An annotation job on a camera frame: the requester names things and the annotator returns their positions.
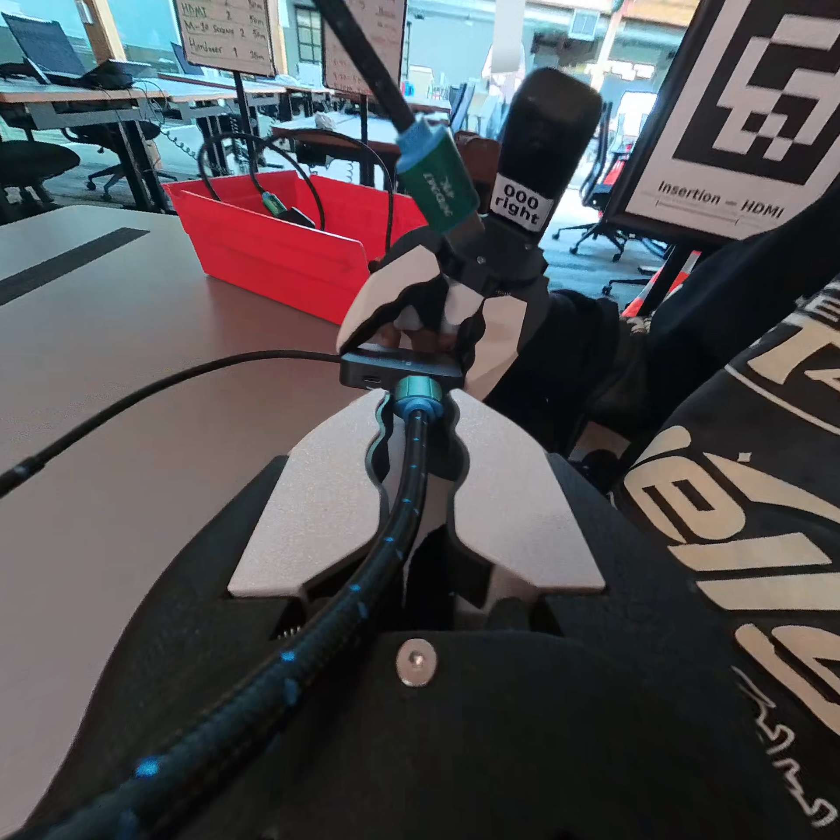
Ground whiteboard with table grid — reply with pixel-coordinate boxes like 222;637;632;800
172;0;277;191

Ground wooden office desk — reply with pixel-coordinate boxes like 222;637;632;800
0;66;290;211

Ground person's black printed hoodie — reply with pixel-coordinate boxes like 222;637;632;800
610;187;840;840

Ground black braided HDMI cable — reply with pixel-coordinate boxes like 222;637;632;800
20;0;487;840

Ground black laptop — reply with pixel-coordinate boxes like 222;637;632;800
85;59;155;89

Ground thin black hub cable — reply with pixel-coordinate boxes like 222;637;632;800
0;351;343;500

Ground person's right hand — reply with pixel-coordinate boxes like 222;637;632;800
377;322;462;357

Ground red plastic bin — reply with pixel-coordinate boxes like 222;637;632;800
163;172;427;326

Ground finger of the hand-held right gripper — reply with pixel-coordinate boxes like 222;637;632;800
443;283;536;403
336;246;448;358

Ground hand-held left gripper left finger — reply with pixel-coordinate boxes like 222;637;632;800
227;388;395;599

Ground orange white cone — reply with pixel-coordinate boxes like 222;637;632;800
620;248;704;322

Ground black office chair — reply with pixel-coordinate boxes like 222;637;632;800
553;98;660;263
3;13;89;83
62;118;179;201
0;139;83;210

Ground grey office desk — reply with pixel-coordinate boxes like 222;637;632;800
272;112;454;188

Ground whiteboard with written list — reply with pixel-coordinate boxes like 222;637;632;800
322;0;409;188

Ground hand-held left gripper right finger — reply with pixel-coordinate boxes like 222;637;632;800
438;388;606;630

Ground black white tag sign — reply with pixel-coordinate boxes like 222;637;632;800
604;0;840;316

